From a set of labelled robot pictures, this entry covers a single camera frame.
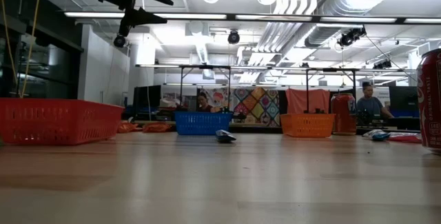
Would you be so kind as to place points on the overhead light bar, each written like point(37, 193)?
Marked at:
point(231, 17)

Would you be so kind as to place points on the geometric patterned quilt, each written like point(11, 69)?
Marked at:
point(256, 107)

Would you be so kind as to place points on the orange plastic basket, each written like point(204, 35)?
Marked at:
point(306, 125)

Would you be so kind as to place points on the red candy pack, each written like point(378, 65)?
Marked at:
point(406, 138)

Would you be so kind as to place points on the orange hanging cloth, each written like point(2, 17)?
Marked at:
point(307, 100)

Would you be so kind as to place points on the person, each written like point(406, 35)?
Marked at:
point(370, 105)
point(205, 104)

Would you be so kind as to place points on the silver ceiling duct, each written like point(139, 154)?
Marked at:
point(327, 27)

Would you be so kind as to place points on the black station frame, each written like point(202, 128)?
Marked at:
point(181, 86)
point(307, 89)

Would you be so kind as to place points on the red labelled canister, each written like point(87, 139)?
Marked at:
point(342, 117)

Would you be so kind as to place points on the red soda can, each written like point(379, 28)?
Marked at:
point(430, 103)

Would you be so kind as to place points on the floral patterned quilt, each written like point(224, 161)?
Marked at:
point(217, 98)

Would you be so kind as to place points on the black hanging camera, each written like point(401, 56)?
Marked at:
point(382, 64)
point(351, 36)
point(119, 40)
point(233, 37)

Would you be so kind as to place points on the blue plastic basket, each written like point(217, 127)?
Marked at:
point(201, 123)

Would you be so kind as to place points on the black computer monitor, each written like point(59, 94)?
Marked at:
point(147, 96)
point(403, 101)

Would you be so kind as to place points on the red plastic basket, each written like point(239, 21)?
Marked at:
point(58, 124)

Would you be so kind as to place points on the black aluminium rig frame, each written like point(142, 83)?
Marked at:
point(255, 130)

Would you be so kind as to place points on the orange candy pack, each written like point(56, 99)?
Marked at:
point(126, 127)
point(156, 127)

